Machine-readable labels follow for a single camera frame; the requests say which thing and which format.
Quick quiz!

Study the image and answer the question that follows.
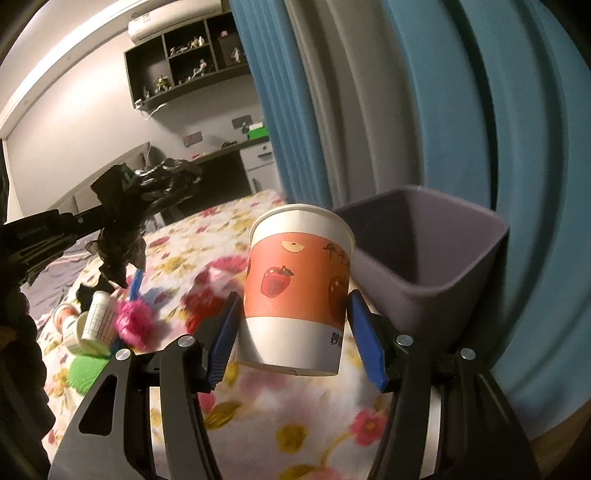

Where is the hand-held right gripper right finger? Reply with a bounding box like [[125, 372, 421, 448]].
[[346, 288, 541, 480]]

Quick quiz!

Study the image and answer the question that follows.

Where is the group of small figurines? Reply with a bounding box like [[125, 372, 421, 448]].
[[134, 30, 245, 107]]

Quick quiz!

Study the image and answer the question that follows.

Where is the person's left forearm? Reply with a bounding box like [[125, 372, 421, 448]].
[[0, 277, 54, 480]]

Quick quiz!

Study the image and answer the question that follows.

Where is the white drawer cabinet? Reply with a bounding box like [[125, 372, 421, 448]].
[[240, 137, 280, 195]]

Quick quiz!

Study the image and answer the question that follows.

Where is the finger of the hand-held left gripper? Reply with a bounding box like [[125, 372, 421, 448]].
[[58, 208, 114, 236]]

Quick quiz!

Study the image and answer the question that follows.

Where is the green scrub sponge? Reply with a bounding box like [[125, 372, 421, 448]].
[[68, 354, 112, 396]]

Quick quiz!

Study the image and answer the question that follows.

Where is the blue and grey curtain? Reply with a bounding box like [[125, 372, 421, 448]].
[[228, 0, 591, 444]]

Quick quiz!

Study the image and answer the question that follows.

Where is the purple plastic bin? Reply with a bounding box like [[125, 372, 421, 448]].
[[332, 185, 511, 352]]

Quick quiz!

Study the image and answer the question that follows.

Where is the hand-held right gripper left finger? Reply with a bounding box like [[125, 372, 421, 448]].
[[48, 291, 243, 480]]

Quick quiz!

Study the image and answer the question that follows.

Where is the floral blanket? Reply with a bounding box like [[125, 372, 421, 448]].
[[28, 189, 444, 480]]

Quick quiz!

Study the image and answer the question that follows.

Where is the grey striped pillow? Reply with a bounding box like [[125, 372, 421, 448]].
[[23, 231, 101, 289]]

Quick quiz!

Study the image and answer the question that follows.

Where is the pink fluffy ball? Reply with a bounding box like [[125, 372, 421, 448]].
[[115, 299, 156, 347]]

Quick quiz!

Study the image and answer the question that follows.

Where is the dark desk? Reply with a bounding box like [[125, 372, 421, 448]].
[[182, 136, 274, 206]]

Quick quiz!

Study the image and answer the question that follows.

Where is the dark wall shelf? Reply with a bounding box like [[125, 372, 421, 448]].
[[123, 11, 252, 112]]

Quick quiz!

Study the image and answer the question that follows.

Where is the apple print paper cup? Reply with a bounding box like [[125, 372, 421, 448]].
[[53, 304, 89, 355], [235, 203, 356, 377]]

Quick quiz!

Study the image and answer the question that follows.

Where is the grid print paper cup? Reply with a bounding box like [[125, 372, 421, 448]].
[[81, 291, 122, 357]]

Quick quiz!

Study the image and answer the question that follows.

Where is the black plastic bag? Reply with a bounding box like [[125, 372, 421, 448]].
[[83, 158, 204, 289]]

